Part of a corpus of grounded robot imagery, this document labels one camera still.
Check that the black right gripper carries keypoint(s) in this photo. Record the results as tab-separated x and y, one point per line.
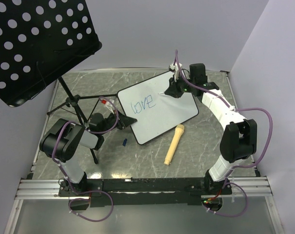
173	90

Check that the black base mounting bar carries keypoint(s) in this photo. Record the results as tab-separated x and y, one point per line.
148	191

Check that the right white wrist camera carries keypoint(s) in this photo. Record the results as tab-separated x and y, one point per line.
175	67

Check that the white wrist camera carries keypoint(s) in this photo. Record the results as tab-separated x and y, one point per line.
175	67
109	104

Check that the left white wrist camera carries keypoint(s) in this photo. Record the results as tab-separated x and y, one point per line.
109	104

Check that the white whiteboard black frame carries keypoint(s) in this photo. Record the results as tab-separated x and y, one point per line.
156	114

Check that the aluminium rail frame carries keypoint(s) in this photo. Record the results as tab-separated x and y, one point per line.
248	210

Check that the beige toy microphone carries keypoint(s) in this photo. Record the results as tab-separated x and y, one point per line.
179	130

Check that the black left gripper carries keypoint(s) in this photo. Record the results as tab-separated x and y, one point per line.
124	121

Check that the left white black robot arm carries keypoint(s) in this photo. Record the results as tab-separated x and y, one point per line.
61	141

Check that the black perforated music stand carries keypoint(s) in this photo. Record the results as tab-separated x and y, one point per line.
40	41

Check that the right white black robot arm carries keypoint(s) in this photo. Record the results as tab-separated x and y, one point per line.
239	134

